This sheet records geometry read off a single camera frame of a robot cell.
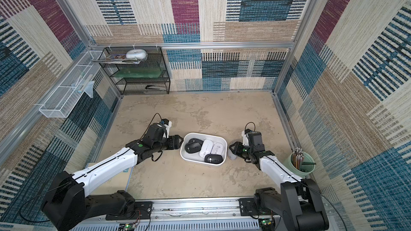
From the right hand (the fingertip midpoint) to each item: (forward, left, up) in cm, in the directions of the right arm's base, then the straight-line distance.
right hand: (232, 145), depth 89 cm
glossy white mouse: (-1, +14, -1) cm, 14 cm away
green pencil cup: (-14, -28, +9) cm, 33 cm away
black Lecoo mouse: (-7, +10, -1) cm, 12 cm away
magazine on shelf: (+39, +62, +30) cm, 79 cm away
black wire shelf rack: (+47, +71, +3) cm, 85 cm away
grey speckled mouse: (-5, +1, 0) cm, 5 cm away
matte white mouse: (-1, +8, -1) cm, 8 cm away
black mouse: (+4, +21, 0) cm, 21 cm away
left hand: (+1, +28, +7) cm, 29 cm away
